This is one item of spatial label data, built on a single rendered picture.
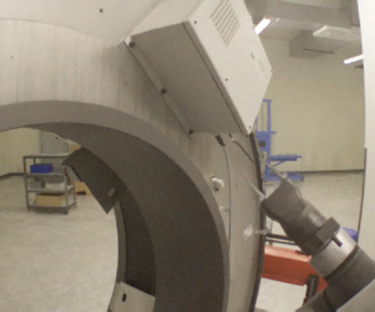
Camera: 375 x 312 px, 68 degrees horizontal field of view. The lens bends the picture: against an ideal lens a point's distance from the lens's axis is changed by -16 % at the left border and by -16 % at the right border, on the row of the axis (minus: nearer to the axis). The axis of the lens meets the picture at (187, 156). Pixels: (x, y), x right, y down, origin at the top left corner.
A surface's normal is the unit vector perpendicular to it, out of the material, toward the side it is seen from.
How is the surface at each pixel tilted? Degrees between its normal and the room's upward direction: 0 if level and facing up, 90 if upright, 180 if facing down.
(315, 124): 90
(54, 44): 90
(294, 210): 57
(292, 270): 90
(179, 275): 91
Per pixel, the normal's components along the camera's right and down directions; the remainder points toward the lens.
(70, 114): 0.80, 0.06
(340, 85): 0.05, 0.10
